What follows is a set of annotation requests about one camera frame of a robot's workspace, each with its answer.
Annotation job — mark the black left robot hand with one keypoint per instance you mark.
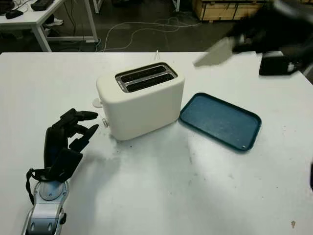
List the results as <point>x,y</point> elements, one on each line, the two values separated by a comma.
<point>52,147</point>

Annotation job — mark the white office desk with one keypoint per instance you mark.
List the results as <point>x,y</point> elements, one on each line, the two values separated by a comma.
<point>24,20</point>

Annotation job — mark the blue plastic tray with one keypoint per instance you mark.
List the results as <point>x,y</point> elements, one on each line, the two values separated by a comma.
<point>220,122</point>

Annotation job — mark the black desktop device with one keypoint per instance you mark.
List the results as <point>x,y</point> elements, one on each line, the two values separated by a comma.
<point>41,4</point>

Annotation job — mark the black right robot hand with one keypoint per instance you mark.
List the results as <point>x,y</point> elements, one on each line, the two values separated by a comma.
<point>269,31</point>

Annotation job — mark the white shoe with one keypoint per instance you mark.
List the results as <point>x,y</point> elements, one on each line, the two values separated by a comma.
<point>54,22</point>

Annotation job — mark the chrome toaster dial knob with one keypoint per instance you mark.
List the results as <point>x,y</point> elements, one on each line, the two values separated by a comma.
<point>105,122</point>

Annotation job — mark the wooden crate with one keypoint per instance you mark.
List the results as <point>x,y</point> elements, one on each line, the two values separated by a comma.
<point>220,9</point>

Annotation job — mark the black computer mouse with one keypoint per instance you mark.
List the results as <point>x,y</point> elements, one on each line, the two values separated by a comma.
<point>14,14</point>

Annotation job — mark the white toaster lever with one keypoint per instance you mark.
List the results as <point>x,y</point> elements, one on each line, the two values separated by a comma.
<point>97,102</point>

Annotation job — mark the white bread slice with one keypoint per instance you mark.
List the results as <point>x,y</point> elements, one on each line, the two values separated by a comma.
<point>215,55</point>

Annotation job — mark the white two-slot toaster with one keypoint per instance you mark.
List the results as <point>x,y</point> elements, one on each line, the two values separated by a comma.
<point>141,112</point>

